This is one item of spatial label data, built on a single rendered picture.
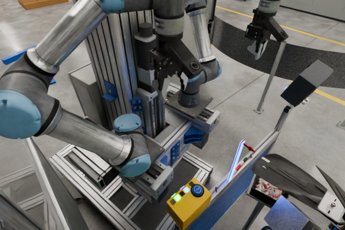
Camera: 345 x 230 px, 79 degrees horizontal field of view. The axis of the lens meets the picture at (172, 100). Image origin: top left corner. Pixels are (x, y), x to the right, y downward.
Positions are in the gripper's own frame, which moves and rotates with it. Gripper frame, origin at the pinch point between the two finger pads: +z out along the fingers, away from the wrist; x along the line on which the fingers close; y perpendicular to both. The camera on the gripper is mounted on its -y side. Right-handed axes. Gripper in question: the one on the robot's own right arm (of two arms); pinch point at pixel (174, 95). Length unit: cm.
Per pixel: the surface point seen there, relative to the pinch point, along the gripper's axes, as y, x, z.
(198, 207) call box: -19.5, 4.3, 41.1
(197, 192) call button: -15.3, 1.0, 39.8
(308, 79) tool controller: -16, -83, 24
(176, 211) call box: -15.2, 11.8, 40.8
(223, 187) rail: -16, -20, 62
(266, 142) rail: -16, -63, 62
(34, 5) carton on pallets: 690, -81, 141
